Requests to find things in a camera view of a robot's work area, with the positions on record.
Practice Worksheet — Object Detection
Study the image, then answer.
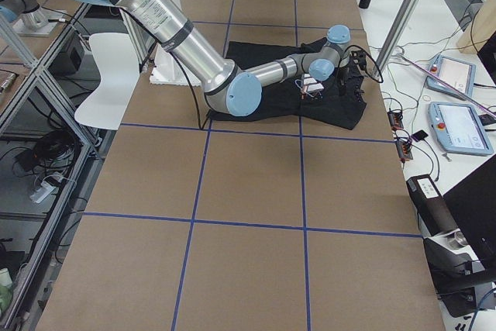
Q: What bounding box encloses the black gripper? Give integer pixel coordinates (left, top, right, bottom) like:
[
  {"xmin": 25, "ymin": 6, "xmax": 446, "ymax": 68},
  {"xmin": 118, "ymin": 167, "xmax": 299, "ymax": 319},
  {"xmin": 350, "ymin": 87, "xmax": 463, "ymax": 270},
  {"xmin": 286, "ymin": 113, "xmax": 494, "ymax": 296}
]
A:
[{"xmin": 336, "ymin": 64, "xmax": 350, "ymax": 95}]

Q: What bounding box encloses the black printed t-shirt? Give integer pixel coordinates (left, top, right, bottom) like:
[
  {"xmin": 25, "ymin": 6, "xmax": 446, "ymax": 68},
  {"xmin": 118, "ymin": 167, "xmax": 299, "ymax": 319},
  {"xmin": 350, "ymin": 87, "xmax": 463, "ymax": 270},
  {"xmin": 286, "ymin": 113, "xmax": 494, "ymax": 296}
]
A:
[{"xmin": 208, "ymin": 38, "xmax": 367, "ymax": 129}]

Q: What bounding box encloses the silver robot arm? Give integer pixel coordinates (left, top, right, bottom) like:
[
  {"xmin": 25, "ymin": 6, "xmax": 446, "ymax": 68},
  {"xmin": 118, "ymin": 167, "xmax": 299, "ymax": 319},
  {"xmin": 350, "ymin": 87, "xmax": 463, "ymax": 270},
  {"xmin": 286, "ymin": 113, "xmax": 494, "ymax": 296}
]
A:
[{"xmin": 76, "ymin": 0, "xmax": 350, "ymax": 116}]

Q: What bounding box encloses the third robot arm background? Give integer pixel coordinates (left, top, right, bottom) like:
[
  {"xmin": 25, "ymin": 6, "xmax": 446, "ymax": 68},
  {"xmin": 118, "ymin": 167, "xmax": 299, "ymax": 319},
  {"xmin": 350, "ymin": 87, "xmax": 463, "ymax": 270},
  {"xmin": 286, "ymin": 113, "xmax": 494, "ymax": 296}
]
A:
[{"xmin": 1, "ymin": 0, "xmax": 58, "ymax": 37}]

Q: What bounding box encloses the orange circuit board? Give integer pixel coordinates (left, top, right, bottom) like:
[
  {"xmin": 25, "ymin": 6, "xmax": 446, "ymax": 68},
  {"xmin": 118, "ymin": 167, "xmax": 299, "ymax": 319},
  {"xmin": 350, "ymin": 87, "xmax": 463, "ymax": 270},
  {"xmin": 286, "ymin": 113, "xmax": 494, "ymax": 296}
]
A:
[{"xmin": 387, "ymin": 110, "xmax": 405, "ymax": 130}]

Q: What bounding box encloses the far teach pendant tablet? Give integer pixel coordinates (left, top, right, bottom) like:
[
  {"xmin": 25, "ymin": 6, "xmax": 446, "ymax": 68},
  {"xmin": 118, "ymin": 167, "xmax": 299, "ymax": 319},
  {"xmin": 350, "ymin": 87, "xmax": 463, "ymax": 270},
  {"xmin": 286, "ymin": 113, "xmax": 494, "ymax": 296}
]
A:
[{"xmin": 429, "ymin": 55, "xmax": 476, "ymax": 97}]

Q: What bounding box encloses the teach pendant tablet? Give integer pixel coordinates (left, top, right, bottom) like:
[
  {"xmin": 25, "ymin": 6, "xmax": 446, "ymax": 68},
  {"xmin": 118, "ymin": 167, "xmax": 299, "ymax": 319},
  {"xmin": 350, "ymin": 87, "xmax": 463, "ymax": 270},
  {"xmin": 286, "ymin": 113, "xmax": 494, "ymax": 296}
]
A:
[
  {"xmin": 429, "ymin": 55, "xmax": 476, "ymax": 97},
  {"xmin": 428, "ymin": 102, "xmax": 494, "ymax": 156}
]

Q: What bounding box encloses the near teach pendant tablet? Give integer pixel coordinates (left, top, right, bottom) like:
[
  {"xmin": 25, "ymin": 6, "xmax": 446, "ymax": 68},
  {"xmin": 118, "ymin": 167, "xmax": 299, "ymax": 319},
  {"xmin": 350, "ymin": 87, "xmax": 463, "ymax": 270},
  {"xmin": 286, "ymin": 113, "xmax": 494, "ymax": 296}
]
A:
[{"xmin": 428, "ymin": 102, "xmax": 494, "ymax": 156}]

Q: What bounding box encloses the black box on table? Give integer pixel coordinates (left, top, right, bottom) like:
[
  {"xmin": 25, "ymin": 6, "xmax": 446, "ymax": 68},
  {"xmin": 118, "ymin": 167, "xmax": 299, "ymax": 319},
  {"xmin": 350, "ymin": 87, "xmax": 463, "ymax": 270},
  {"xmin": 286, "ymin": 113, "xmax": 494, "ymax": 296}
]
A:
[{"xmin": 406, "ymin": 174, "xmax": 458, "ymax": 236}]

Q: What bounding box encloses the white plastic chair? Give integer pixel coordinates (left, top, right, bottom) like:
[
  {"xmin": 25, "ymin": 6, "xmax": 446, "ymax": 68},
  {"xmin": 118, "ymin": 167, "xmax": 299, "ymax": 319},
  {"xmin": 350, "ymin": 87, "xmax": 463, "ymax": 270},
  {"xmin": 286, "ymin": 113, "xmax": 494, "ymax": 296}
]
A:
[{"xmin": 74, "ymin": 33, "xmax": 140, "ymax": 130}]

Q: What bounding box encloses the white power strip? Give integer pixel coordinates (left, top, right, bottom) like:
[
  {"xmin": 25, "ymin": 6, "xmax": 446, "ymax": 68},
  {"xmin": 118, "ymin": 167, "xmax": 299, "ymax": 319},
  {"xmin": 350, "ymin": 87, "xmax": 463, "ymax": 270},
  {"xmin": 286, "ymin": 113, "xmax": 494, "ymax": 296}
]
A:
[{"xmin": 30, "ymin": 174, "xmax": 63, "ymax": 204}]

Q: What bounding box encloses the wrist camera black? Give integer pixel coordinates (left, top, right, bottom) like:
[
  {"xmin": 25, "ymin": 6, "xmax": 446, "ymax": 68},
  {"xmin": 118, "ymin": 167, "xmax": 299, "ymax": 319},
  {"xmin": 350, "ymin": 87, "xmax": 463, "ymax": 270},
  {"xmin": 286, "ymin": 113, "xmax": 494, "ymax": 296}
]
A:
[{"xmin": 350, "ymin": 50, "xmax": 367, "ymax": 72}]

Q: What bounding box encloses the aluminium frame post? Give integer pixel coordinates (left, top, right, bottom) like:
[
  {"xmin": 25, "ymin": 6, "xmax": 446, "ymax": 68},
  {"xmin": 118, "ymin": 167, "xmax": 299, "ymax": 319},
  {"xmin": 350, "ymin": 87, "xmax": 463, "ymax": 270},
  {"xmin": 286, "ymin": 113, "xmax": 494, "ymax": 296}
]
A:
[{"xmin": 373, "ymin": 0, "xmax": 419, "ymax": 78}]

